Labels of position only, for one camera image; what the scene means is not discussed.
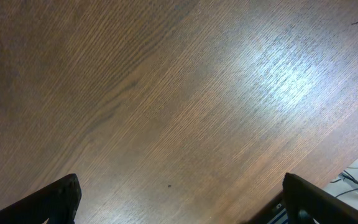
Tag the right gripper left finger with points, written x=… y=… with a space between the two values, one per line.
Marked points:
x=56 y=203

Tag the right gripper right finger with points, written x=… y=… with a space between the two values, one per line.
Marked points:
x=306 y=203

